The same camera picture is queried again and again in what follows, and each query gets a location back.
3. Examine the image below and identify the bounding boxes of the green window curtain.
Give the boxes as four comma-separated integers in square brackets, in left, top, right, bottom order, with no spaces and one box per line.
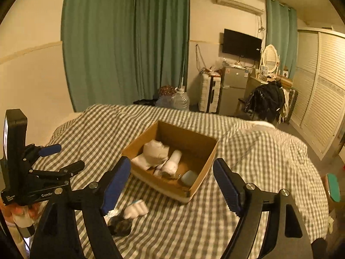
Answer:
[265,0,298,73]

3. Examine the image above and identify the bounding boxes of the grey sock in box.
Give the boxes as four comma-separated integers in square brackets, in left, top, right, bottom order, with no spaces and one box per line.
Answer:
[180,170,199,187]

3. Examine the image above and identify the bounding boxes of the white louvred wardrobe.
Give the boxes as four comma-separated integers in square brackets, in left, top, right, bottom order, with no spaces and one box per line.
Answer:
[289,28,345,160]

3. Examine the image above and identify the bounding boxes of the black clothing pile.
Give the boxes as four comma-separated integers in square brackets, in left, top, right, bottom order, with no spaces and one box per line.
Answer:
[242,82,287,122]

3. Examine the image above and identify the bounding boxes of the white sock with blue stripe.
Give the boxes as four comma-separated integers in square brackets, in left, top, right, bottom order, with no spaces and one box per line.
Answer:
[123,199,149,220]

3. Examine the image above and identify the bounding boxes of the white suitcase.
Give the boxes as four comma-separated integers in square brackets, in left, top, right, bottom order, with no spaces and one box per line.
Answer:
[198,73,222,114]

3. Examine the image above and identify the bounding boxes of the crumpled white cloth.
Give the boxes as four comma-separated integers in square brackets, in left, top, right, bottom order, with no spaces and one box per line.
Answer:
[143,140,170,166]

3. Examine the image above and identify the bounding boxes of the patterned fabric bag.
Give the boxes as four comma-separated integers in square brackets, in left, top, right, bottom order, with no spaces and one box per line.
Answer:
[157,85,177,107]

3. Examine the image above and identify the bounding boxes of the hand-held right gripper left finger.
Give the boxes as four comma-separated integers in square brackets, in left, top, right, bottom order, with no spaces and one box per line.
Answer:
[29,156,132,259]

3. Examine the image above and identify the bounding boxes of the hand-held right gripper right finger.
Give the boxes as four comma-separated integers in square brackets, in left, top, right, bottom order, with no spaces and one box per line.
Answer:
[213,158,316,259]

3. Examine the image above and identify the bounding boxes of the white vanity mirror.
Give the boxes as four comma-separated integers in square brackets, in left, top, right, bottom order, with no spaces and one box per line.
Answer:
[260,44,281,78]

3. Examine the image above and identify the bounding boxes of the black wall television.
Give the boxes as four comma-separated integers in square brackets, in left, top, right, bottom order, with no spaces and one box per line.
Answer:
[222,28,263,60]

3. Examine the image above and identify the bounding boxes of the brown cardboard box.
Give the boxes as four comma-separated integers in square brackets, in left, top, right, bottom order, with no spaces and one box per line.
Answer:
[121,120,219,204]

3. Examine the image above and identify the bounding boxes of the clear water jug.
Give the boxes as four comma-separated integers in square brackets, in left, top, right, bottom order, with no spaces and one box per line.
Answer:
[171,86,190,111]

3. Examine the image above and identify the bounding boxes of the green flat object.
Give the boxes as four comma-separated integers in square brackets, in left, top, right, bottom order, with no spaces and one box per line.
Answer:
[325,173,341,203]

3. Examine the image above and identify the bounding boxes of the grey checked blanket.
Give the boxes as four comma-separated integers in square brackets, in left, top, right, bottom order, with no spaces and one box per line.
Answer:
[8,103,331,259]

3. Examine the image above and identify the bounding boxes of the person's left hand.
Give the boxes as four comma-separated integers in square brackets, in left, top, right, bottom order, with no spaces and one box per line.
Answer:
[0,198,41,228]

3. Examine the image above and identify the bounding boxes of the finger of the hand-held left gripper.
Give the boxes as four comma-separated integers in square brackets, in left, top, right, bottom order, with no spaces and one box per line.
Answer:
[27,144,62,165]
[29,160,86,180]

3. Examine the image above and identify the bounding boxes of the orange plastic bag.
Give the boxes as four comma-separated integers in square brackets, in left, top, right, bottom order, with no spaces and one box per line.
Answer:
[201,66,223,77]

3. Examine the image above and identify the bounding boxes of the rolled white socks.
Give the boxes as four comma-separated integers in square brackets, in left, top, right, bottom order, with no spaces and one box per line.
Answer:
[161,150,183,175]

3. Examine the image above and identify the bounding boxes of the grey mini fridge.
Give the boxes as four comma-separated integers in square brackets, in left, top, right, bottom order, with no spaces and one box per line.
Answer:
[218,67,250,117]

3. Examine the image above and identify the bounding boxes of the white air conditioner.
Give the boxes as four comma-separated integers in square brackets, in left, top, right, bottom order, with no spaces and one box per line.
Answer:
[215,0,265,16]

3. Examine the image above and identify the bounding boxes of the flat white packet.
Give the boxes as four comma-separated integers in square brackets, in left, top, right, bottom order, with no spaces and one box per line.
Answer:
[131,154,152,171]

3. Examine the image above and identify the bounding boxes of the dark patterned sock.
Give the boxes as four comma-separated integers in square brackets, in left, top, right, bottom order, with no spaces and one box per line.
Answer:
[107,215,132,238]

